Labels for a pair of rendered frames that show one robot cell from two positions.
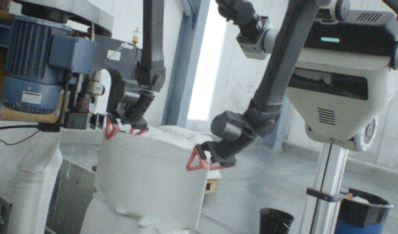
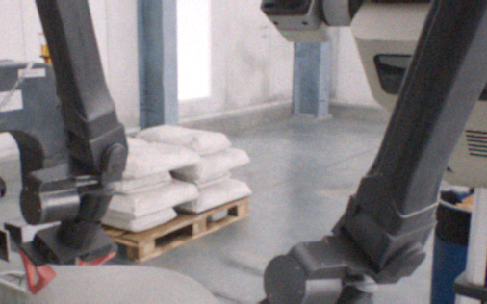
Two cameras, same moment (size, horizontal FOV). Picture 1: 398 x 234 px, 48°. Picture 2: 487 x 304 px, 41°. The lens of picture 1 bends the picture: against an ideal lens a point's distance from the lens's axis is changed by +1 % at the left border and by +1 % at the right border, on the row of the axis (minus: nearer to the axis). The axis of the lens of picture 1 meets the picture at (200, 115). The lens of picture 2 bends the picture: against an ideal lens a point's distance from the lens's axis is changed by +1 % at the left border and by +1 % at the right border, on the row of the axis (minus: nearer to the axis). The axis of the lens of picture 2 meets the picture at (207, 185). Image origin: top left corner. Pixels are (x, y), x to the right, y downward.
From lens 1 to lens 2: 0.53 m
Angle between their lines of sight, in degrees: 10
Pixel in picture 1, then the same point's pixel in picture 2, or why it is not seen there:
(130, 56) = (44, 92)
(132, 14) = not seen: outside the picture
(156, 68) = (102, 133)
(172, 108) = (151, 89)
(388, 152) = not seen: outside the picture
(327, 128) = not seen: outside the picture
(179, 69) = (149, 25)
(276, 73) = (425, 144)
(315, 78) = not seen: hidden behind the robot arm
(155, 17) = (71, 19)
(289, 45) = (461, 68)
